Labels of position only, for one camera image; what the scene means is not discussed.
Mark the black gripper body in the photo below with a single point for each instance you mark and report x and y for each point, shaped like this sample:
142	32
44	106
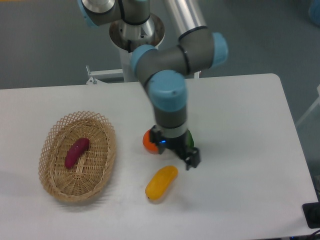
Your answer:
177	144

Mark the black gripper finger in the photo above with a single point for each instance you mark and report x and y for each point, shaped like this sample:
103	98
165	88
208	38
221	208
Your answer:
192	158
156	137

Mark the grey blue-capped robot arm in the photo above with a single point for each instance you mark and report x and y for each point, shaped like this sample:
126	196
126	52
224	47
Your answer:
198	49

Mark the oval wicker basket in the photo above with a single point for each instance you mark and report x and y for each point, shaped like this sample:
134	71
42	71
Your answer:
93	167

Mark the green bok choy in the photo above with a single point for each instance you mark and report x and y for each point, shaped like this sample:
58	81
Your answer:
190	140

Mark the orange tangerine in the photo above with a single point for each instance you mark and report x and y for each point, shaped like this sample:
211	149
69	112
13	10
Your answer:
148	145

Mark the yellow mango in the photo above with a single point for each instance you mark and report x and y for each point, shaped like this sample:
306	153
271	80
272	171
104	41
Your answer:
160	182

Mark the black device at table edge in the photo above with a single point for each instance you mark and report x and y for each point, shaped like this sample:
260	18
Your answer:
312	214

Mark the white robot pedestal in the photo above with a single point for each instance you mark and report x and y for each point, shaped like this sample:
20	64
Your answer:
125	62

